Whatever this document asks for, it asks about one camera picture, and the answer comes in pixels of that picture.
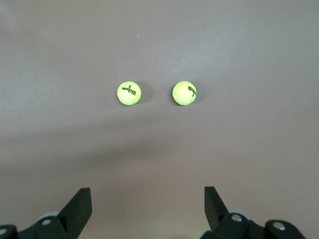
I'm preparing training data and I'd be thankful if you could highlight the brown table mat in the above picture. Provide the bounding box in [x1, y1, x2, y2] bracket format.
[0, 0, 319, 239]

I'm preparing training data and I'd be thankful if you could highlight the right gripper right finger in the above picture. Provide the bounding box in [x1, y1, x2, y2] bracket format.
[200, 186, 307, 239]

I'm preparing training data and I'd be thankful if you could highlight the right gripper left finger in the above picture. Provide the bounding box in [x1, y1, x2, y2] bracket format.
[0, 187, 93, 239]

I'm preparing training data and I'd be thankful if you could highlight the yellow Wilson tennis ball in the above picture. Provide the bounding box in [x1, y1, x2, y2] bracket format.
[171, 80, 199, 105]
[116, 81, 143, 106]

